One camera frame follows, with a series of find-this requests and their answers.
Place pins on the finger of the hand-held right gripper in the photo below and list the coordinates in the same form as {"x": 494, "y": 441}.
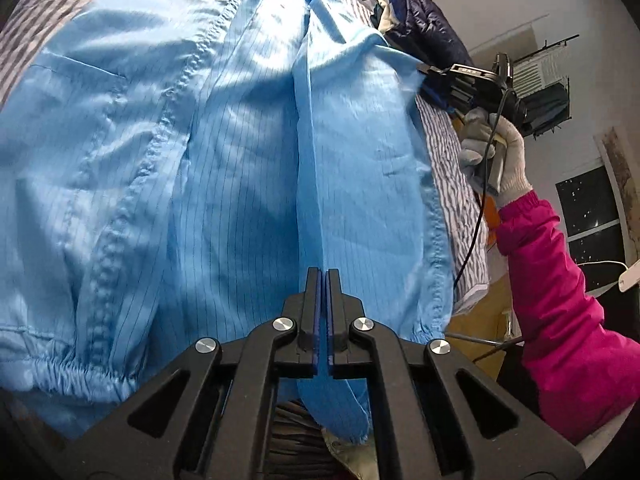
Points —
{"x": 435, "y": 72}
{"x": 440, "y": 97}

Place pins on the black clothes rack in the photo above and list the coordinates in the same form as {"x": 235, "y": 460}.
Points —
{"x": 560, "y": 42}

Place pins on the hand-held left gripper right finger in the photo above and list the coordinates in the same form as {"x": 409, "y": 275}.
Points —
{"x": 331, "y": 320}

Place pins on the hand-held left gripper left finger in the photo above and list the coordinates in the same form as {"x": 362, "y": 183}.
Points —
{"x": 314, "y": 320}

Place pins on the white striped hanging cloth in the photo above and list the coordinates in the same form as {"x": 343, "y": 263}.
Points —
{"x": 537, "y": 72}

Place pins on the navy puffer jacket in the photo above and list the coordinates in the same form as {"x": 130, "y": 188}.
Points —
{"x": 425, "y": 15}

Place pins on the cream folded garment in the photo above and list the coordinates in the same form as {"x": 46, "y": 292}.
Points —
{"x": 387, "y": 17}

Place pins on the person's right hand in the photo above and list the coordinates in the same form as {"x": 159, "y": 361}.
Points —
{"x": 515, "y": 160}

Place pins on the dark hanging garment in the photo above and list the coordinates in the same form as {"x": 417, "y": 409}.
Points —
{"x": 547, "y": 105}

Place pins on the blue jacket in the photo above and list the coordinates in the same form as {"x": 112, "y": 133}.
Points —
{"x": 240, "y": 160}

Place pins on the white flat object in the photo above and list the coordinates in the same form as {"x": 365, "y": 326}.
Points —
{"x": 631, "y": 276}

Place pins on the person's right forearm pink sleeve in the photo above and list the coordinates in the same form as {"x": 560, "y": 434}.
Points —
{"x": 550, "y": 300}

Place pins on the dark speckled panel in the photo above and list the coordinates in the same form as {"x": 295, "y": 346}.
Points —
{"x": 590, "y": 200}

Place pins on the person's dark striped clothing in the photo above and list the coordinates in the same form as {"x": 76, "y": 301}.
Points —
{"x": 295, "y": 440}

